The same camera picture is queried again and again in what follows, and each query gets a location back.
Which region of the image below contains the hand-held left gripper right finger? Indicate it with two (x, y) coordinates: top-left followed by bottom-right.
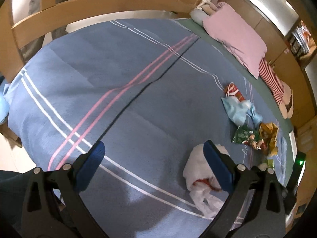
(203, 140), (288, 238)

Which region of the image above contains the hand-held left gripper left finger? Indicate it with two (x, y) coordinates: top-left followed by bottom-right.
(21, 140), (109, 238)

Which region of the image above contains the white plastic bag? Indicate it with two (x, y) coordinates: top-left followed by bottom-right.
(183, 143), (227, 220)

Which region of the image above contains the green snack packet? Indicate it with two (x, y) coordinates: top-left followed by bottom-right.
(231, 124), (266, 152)

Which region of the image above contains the yellow snack bag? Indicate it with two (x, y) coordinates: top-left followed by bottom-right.
(259, 122), (279, 156)

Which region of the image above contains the light blue face mask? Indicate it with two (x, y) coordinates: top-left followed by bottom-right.
(221, 96), (263, 127)

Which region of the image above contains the red snack packet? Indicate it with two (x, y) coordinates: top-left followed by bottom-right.
(224, 82), (244, 102)

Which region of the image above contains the green bed mat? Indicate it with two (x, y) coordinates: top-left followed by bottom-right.
(171, 17), (298, 186)

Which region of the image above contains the blue striped blanket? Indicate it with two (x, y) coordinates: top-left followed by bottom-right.
(7, 17), (298, 238)

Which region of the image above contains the red striped plush toy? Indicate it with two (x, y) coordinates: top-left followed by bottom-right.
(258, 58), (295, 119)

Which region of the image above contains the pink pillow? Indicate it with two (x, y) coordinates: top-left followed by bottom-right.
(202, 2), (267, 80)

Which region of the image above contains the stack of books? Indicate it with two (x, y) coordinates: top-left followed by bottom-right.
(286, 20), (311, 62)

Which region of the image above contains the grey small pillow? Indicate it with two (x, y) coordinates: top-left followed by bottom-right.
(190, 7), (211, 26)

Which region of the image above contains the beige plush toy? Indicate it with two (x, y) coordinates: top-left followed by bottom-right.
(198, 0), (224, 14)

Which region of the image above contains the wooden bunk bed frame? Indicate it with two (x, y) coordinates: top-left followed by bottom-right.
(0, 0), (317, 238)

